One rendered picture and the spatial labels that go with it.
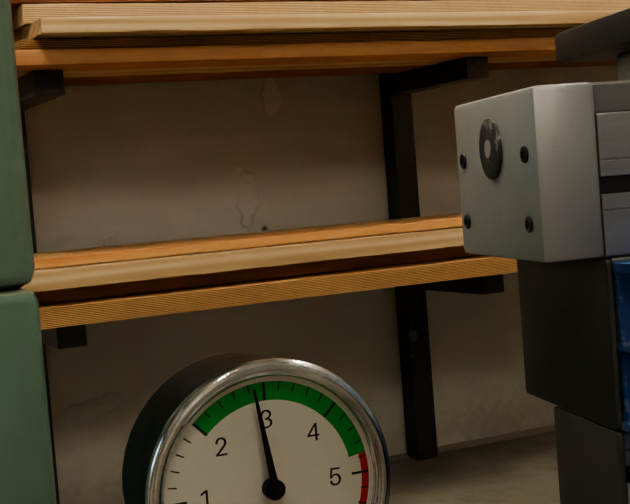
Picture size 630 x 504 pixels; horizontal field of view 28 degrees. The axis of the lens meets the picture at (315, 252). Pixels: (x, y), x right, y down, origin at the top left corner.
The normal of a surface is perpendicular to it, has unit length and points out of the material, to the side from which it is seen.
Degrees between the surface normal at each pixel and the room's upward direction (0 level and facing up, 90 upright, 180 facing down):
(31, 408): 90
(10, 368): 90
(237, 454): 90
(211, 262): 89
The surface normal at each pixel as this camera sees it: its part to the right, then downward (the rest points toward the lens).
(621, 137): 0.18, 0.04
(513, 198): -0.98, 0.09
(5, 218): 0.39, 0.02
